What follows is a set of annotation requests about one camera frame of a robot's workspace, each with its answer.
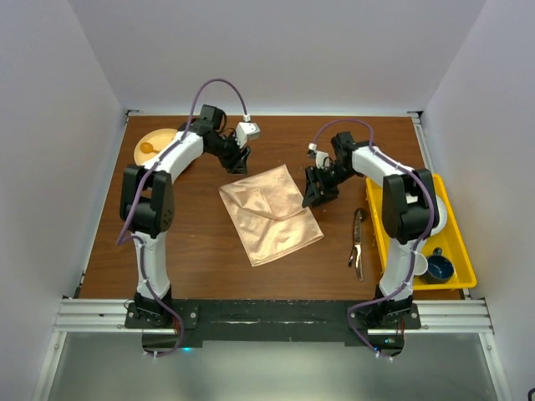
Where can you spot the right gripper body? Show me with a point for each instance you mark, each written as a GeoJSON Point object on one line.
{"type": "Point", "coordinates": [330, 178]}

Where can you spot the aluminium frame rail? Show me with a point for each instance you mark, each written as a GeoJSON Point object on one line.
{"type": "Point", "coordinates": [111, 315]}

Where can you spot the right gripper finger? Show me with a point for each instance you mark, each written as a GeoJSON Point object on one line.
{"type": "Point", "coordinates": [313, 188]}
{"type": "Point", "coordinates": [322, 197]}

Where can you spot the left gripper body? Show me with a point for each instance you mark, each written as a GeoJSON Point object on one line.
{"type": "Point", "coordinates": [226, 149]}

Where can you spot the wooden spoon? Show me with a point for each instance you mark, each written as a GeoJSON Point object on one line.
{"type": "Point", "coordinates": [148, 148]}

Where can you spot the dark blue mug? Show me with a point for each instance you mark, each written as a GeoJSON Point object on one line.
{"type": "Point", "coordinates": [439, 270]}

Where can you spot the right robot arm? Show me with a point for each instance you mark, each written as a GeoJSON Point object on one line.
{"type": "Point", "coordinates": [409, 214]}

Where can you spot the round bamboo plate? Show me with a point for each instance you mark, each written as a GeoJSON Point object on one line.
{"type": "Point", "coordinates": [166, 147]}

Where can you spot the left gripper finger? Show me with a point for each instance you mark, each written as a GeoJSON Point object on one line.
{"type": "Point", "coordinates": [244, 154]}
{"type": "Point", "coordinates": [237, 167]}

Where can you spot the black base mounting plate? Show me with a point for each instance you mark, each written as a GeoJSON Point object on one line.
{"type": "Point", "coordinates": [355, 333]}

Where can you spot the beige cloth napkin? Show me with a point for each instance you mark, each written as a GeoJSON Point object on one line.
{"type": "Point", "coordinates": [266, 210]}

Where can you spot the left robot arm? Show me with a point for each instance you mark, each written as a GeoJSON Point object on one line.
{"type": "Point", "coordinates": [147, 204]}

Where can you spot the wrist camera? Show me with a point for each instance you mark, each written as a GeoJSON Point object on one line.
{"type": "Point", "coordinates": [321, 159]}
{"type": "Point", "coordinates": [246, 131]}

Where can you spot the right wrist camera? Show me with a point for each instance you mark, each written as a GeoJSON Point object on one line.
{"type": "Point", "coordinates": [321, 159]}

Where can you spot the white mug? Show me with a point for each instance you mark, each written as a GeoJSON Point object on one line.
{"type": "Point", "coordinates": [421, 264]}

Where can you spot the white paper plate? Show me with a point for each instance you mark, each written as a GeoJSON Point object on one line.
{"type": "Point", "coordinates": [442, 219]}

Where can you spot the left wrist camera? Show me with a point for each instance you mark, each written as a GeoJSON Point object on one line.
{"type": "Point", "coordinates": [246, 131]}

